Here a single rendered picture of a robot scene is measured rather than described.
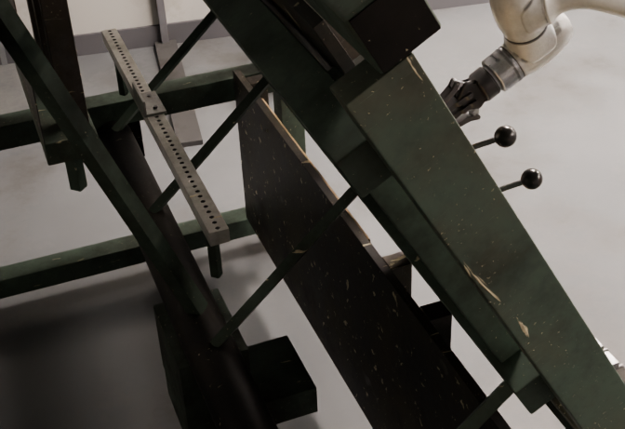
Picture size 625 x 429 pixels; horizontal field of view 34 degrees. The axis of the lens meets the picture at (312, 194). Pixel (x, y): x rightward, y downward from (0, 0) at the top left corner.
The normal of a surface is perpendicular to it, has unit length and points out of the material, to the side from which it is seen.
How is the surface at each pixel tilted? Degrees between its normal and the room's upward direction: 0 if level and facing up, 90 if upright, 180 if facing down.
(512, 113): 0
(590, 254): 0
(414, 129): 90
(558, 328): 90
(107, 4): 90
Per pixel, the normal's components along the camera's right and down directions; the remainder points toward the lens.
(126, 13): 0.22, 0.53
